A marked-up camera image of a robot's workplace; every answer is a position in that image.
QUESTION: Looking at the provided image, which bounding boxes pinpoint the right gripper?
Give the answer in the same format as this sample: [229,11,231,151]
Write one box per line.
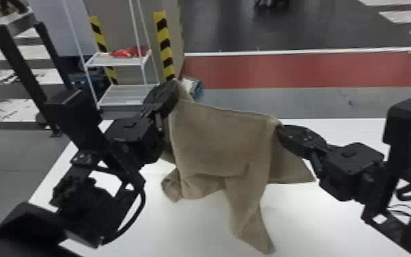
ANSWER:
[276,123,386,203]

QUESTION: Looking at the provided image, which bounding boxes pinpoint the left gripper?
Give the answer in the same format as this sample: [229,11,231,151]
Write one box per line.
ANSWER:
[104,80,180,171]

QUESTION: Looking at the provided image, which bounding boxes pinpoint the beige towel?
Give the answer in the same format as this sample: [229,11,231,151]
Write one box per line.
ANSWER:
[160,80,316,255]

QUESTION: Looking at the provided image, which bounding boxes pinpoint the red snack packet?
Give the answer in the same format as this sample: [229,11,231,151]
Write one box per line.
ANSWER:
[109,45,147,59]

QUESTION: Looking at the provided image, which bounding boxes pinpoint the yellow black striped post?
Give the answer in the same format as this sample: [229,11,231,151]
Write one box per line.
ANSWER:
[88,15,119,85]
[153,10,176,82]

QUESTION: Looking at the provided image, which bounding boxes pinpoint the white wire rack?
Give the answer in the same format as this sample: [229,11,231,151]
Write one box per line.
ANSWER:
[60,0,161,111]

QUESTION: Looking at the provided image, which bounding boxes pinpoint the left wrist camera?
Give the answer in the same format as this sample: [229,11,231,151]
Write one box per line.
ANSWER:
[42,89,111,156]

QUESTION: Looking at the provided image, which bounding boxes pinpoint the black cable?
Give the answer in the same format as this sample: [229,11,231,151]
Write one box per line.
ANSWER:
[89,165,147,246]

